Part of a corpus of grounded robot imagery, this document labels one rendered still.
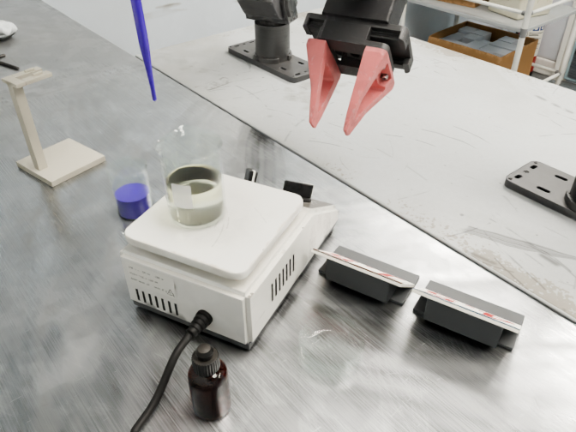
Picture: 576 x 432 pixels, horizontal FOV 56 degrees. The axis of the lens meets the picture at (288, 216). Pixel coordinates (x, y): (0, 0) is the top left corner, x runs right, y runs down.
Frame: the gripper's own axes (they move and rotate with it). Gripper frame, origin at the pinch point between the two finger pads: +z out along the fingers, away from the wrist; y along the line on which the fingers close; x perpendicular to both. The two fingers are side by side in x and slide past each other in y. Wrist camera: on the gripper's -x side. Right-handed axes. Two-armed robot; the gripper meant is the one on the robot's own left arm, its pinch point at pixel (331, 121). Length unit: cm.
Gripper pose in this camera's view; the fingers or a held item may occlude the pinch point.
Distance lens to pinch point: 53.6
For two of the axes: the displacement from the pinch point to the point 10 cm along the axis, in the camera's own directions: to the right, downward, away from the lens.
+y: 9.0, 2.6, -3.6
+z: -3.3, 9.3, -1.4
